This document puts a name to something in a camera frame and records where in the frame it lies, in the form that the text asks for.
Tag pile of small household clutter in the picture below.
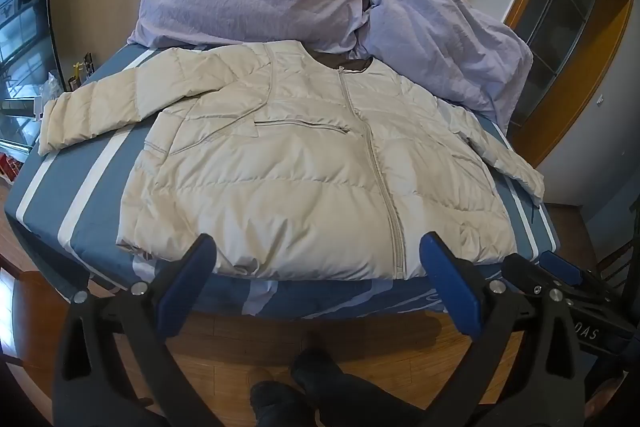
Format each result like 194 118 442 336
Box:
0 51 97 182

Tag wooden framed window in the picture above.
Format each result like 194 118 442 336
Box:
430 0 636 168

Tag person's dark trousers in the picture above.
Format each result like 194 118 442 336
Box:
250 332 451 427

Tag cream puffer jacket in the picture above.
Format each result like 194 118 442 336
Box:
37 42 546 282

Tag blue white striped bed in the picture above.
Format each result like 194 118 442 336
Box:
4 42 558 323

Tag black framed glass screen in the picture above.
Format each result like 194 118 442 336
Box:
0 0 67 148

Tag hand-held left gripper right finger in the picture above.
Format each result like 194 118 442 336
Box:
419 232 586 427

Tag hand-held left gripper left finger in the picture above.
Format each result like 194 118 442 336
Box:
54 233 226 427

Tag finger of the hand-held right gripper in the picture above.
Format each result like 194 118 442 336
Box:
539 251 623 305
502 253 568 304

